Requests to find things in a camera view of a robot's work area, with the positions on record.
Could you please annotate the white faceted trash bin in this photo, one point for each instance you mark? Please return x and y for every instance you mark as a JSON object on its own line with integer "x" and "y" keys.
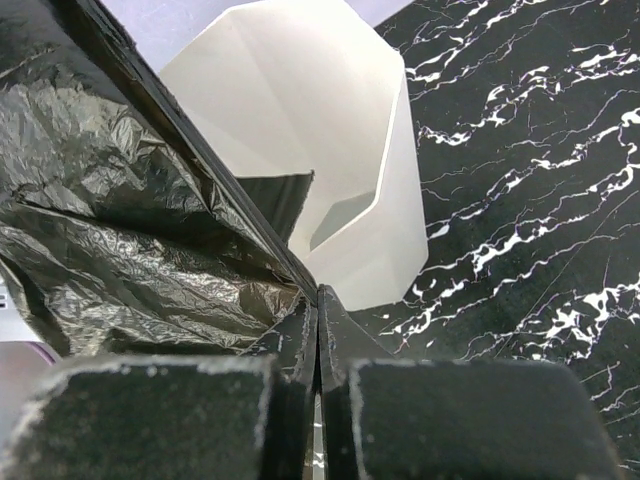
{"x": 309, "y": 87}

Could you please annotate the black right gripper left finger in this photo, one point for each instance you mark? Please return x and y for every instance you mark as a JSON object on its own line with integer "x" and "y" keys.
{"x": 174, "y": 416}

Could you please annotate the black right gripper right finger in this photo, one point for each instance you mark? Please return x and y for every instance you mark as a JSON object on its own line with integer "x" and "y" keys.
{"x": 389, "y": 418}

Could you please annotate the black trash bag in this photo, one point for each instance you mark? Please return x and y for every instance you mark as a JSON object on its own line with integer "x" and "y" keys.
{"x": 121, "y": 228}

